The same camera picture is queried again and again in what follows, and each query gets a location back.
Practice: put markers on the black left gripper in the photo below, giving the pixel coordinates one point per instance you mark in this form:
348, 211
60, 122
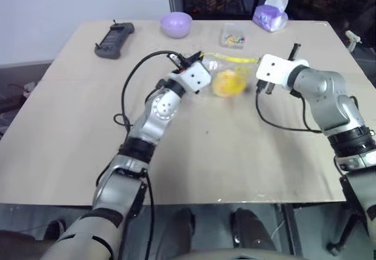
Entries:
186, 64

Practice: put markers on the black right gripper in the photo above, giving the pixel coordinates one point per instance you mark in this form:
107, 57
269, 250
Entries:
269, 87

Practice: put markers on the clear zip bag yellow seal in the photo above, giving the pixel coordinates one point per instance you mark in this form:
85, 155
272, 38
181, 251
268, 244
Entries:
235, 59

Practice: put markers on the golden melon bun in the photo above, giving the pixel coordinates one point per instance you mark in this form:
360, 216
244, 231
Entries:
227, 85

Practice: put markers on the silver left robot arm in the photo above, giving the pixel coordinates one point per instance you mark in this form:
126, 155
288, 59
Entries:
158, 110

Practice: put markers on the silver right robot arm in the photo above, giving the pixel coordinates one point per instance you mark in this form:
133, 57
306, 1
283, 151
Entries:
323, 89

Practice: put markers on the purple bowl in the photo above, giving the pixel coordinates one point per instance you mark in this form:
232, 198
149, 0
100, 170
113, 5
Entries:
176, 24

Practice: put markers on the clear box of coloured clips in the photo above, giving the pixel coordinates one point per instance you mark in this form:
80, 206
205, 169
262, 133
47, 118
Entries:
232, 36

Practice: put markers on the purple tissue pack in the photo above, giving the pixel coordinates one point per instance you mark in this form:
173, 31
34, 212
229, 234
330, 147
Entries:
270, 17

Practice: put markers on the white tool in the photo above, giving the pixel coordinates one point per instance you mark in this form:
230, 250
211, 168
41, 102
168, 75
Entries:
352, 39

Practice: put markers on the dark grey handheld controller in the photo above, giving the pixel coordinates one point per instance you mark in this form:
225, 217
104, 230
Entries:
113, 39

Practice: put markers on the black table leg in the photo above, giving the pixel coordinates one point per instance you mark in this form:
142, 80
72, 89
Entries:
292, 230

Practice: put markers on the dark rounded shape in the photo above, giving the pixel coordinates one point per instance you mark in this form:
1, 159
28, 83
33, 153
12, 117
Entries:
248, 230

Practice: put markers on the black stand foot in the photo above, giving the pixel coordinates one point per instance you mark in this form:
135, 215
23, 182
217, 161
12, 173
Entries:
335, 248

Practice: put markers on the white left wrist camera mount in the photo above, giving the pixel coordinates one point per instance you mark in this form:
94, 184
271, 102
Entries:
195, 76

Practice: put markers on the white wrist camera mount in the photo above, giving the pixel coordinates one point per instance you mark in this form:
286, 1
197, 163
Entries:
195, 76
273, 70

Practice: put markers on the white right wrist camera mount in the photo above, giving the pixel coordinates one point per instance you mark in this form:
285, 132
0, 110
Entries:
273, 70

